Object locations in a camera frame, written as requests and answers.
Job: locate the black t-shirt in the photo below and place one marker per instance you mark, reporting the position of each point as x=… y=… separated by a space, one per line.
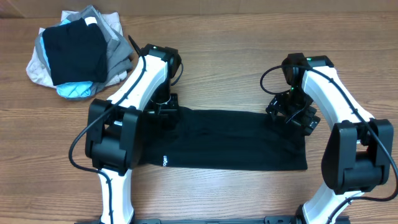
x=217 y=139

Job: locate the folded light blue shirt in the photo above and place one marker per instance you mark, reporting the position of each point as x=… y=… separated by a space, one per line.
x=71 y=89

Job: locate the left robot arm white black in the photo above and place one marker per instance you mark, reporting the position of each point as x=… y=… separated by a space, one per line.
x=113 y=142

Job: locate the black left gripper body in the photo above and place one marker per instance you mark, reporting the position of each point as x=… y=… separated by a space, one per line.
x=162 y=101

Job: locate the folded black shirt on pile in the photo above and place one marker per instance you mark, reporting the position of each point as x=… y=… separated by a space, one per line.
x=76 y=52

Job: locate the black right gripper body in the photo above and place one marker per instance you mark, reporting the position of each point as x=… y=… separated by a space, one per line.
x=295 y=106

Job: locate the folded grey shirt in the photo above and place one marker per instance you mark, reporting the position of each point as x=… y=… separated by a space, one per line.
x=111 y=39

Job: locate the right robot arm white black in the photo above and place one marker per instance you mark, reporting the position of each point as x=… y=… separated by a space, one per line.
x=358 y=155

